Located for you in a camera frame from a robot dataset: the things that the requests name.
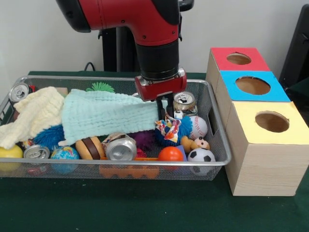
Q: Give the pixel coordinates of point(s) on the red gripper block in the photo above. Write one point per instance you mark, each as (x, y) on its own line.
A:
(161, 88)

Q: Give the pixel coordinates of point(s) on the colourful paper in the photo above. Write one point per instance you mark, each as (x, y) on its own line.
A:
(169, 128)

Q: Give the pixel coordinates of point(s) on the light blue muslin cloth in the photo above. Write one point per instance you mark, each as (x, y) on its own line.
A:
(108, 116)

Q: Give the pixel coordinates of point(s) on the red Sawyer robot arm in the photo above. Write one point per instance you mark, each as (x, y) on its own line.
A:
(135, 17)

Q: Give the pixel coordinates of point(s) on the wooden box with three holes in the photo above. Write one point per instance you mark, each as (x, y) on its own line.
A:
(265, 164)

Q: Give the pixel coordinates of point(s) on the shallow metal mesh bin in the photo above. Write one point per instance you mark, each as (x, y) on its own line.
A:
(48, 83)

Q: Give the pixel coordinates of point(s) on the gold drink can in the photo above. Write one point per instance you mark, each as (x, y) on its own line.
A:
(184, 101)

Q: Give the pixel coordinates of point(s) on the blue fuzzy toy with eyes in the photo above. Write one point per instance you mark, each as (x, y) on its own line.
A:
(186, 125)

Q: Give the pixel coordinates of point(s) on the white baseball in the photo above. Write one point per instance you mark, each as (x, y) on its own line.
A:
(199, 126)

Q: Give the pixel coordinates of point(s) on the orange ball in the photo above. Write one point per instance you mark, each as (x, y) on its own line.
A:
(171, 154)

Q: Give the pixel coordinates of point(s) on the black and white soccer ball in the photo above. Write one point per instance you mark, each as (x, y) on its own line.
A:
(201, 155)

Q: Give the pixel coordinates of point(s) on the crushed silver can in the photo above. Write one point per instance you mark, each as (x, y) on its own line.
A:
(120, 148)

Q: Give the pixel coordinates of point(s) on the toy hamburger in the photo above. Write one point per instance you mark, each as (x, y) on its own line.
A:
(90, 147)

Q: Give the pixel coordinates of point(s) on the dark green tablecloth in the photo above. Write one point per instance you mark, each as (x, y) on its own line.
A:
(144, 207)
(300, 96)

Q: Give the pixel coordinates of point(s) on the globe print ball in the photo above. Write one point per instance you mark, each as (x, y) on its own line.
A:
(64, 153)

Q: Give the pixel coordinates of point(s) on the cream muslin cloth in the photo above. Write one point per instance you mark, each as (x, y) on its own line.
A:
(33, 108)

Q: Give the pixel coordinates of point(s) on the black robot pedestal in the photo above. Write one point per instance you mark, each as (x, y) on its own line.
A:
(111, 48)

